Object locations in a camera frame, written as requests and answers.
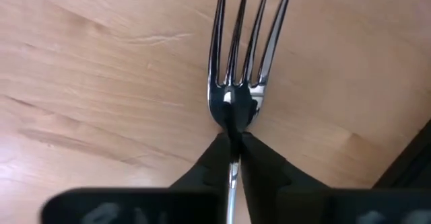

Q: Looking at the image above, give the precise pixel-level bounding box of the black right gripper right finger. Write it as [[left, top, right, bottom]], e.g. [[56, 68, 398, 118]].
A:
[[240, 131, 431, 224]]

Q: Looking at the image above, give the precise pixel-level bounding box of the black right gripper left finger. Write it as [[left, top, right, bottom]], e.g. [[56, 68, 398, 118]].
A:
[[40, 132, 234, 224]]

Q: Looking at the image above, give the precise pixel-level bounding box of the metal fork orange handle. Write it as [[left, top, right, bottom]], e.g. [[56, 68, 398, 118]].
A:
[[207, 0, 294, 224]]

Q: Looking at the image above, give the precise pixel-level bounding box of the black aluminium table frame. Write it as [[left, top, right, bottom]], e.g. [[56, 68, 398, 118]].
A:
[[372, 118, 431, 190]]

